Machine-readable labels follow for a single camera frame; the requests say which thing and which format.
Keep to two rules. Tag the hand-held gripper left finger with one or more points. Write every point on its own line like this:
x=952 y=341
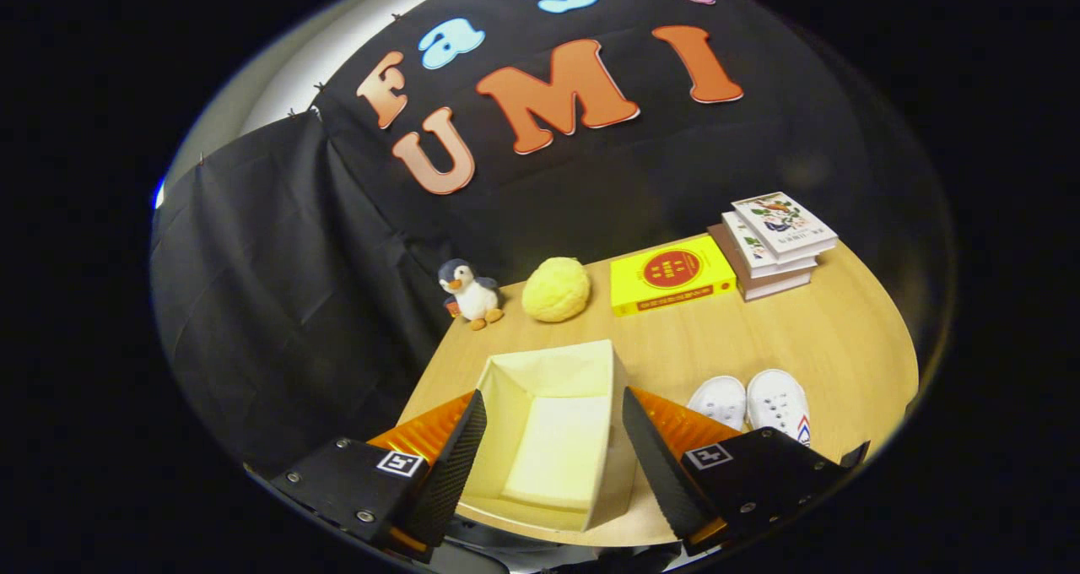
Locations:
x=451 y=464

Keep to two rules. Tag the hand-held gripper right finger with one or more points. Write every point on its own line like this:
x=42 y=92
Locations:
x=662 y=473

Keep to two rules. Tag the white canvas shoe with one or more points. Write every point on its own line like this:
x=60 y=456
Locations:
x=776 y=401
x=719 y=401

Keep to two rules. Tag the cream fabric storage box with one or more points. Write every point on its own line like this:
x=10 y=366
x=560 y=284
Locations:
x=557 y=439

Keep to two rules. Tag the penguin plush toy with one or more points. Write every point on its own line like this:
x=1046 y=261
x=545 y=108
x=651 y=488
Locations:
x=474 y=297

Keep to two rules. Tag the yellow book red circle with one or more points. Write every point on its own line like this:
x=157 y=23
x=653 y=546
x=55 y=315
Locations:
x=675 y=270

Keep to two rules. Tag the yellow bun plush toy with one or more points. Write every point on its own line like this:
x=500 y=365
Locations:
x=555 y=289

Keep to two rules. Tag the brown cover book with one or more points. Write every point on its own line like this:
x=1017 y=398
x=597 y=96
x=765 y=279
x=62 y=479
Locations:
x=727 y=257

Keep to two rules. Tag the white illustrated book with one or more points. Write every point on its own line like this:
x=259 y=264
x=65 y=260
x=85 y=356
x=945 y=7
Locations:
x=780 y=219

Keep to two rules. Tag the row of small black clips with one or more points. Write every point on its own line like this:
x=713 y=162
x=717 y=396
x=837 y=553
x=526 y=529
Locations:
x=319 y=87

